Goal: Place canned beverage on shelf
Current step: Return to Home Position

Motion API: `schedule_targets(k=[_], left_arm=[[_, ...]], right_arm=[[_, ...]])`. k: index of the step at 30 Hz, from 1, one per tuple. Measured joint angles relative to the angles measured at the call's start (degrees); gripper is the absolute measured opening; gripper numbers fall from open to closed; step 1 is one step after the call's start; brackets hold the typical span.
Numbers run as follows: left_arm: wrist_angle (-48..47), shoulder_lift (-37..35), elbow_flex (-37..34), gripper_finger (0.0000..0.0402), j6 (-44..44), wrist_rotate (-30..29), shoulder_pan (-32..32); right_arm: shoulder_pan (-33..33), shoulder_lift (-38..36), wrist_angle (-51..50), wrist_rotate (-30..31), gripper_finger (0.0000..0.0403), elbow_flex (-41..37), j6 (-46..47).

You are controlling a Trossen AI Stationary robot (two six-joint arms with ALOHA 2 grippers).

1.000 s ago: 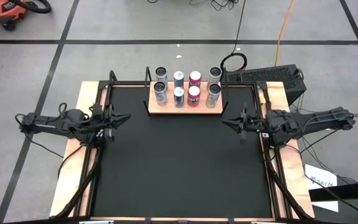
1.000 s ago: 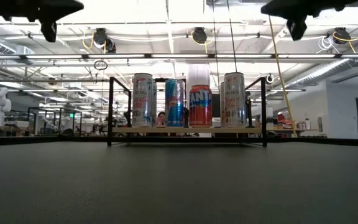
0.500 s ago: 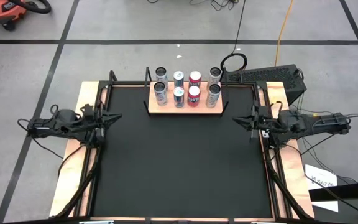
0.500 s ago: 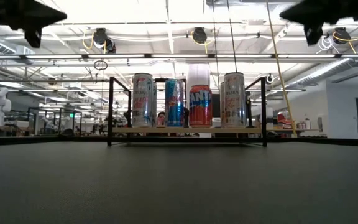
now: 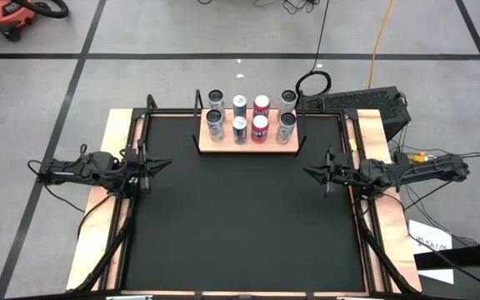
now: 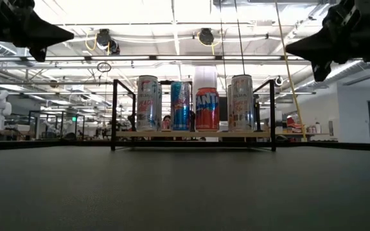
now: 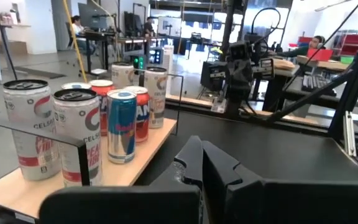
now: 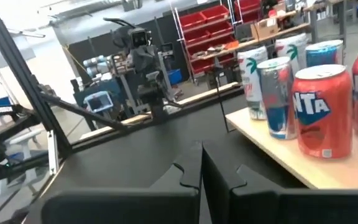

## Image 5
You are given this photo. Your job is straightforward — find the red soda can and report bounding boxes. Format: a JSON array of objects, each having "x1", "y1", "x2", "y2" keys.
[
  {"x1": 251, "y1": 114, "x2": 270, "y2": 144},
  {"x1": 252, "y1": 94, "x2": 271, "y2": 118}
]

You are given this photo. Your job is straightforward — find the thin black cable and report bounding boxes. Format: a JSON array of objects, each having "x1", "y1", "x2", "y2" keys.
[
  {"x1": 37, "y1": 182, "x2": 114, "y2": 242},
  {"x1": 389, "y1": 182, "x2": 480, "y2": 297}
]

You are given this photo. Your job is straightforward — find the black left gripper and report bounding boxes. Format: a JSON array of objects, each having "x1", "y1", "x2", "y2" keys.
[{"x1": 122, "y1": 139, "x2": 173, "y2": 194}]

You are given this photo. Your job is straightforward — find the black vacuum hose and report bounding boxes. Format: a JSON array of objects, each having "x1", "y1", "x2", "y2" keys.
[{"x1": 14, "y1": 0, "x2": 70, "y2": 20}]

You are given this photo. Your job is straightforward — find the silver metal bracket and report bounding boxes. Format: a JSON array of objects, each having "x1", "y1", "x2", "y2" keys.
[{"x1": 105, "y1": 294, "x2": 154, "y2": 300}]

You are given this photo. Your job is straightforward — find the coiled black cable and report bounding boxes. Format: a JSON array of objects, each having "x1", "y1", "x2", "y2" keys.
[{"x1": 295, "y1": 69, "x2": 333, "y2": 98}]

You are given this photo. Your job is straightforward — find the black aluminium table frame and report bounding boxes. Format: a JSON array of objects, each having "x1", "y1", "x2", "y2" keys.
[{"x1": 67, "y1": 93, "x2": 423, "y2": 300}]

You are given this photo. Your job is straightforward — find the orange shop vacuum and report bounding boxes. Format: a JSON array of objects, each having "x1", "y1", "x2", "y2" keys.
[{"x1": 0, "y1": 0, "x2": 37, "y2": 42}]

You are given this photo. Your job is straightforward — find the tangled black floor cables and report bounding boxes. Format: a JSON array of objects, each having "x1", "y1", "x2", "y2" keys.
[{"x1": 196, "y1": 0, "x2": 323, "y2": 14}]

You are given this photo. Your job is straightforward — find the wooden shelf board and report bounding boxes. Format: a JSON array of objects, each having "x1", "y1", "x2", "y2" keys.
[{"x1": 199, "y1": 107, "x2": 300, "y2": 153}]

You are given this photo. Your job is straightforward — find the blue silver energy drink can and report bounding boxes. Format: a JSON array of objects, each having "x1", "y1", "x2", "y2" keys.
[
  {"x1": 232, "y1": 94, "x2": 248, "y2": 120},
  {"x1": 232, "y1": 116, "x2": 249, "y2": 146}
]

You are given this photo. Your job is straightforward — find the white paper sheet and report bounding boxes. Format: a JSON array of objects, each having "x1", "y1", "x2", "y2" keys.
[{"x1": 407, "y1": 219, "x2": 455, "y2": 286}]

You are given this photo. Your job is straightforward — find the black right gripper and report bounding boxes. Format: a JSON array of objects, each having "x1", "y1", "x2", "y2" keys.
[{"x1": 303, "y1": 145, "x2": 364, "y2": 197}]

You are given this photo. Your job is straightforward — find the black floor cable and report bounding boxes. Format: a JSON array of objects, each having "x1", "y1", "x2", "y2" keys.
[{"x1": 311, "y1": 0, "x2": 332, "y2": 71}]

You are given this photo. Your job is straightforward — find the black metal shelf frame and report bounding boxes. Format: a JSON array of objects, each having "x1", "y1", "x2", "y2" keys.
[{"x1": 192, "y1": 88, "x2": 308, "y2": 158}]

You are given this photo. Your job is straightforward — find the black metal bar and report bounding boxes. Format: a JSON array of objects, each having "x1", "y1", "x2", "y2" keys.
[{"x1": 413, "y1": 240, "x2": 480, "y2": 271}]

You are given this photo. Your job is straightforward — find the black table mat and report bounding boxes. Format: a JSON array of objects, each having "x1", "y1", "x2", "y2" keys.
[{"x1": 122, "y1": 114, "x2": 366, "y2": 293}]

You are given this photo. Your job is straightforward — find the yellow cable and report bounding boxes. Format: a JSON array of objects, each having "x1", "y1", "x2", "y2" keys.
[{"x1": 367, "y1": 0, "x2": 395, "y2": 89}]

